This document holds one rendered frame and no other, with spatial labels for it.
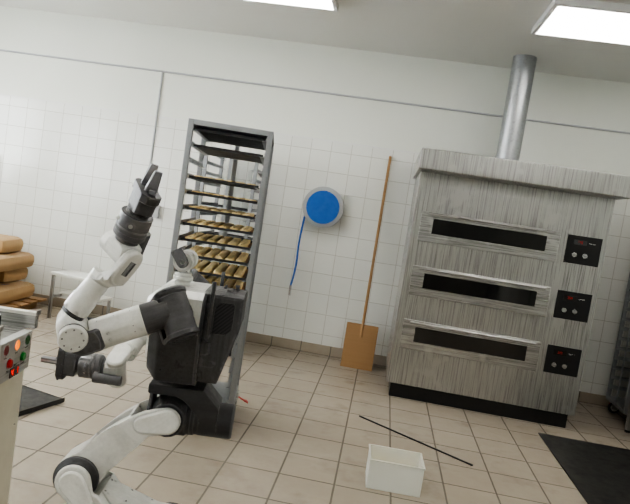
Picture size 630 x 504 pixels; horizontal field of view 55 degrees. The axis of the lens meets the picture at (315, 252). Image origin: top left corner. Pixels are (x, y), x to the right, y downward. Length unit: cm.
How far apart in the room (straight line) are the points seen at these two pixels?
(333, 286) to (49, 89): 356
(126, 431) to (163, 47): 498
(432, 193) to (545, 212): 88
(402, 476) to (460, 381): 181
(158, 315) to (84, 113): 514
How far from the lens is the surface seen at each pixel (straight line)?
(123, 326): 175
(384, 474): 343
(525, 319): 508
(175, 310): 175
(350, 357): 577
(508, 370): 513
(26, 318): 243
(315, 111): 604
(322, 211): 580
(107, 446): 214
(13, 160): 710
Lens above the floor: 142
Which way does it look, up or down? 4 degrees down
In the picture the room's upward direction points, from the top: 9 degrees clockwise
